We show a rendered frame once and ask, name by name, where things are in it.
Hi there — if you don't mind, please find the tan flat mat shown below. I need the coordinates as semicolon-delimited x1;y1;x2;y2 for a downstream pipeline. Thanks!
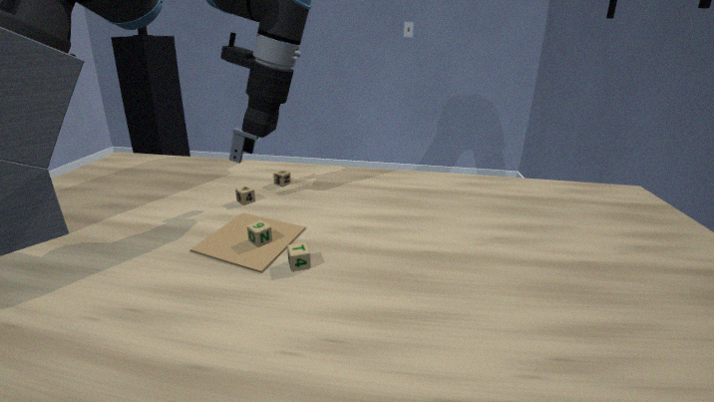
190;212;306;273

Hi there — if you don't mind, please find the beige block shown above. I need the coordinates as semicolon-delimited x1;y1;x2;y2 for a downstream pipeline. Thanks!
287;242;311;271
273;170;291;187
235;186;255;205
247;220;272;247

